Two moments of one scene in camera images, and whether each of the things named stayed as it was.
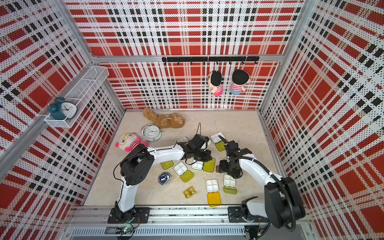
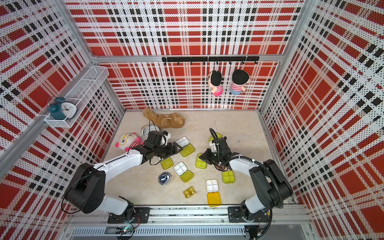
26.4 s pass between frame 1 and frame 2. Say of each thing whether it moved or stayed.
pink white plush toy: stayed
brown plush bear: stayed
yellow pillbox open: stayed
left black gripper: moved
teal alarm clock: stayed
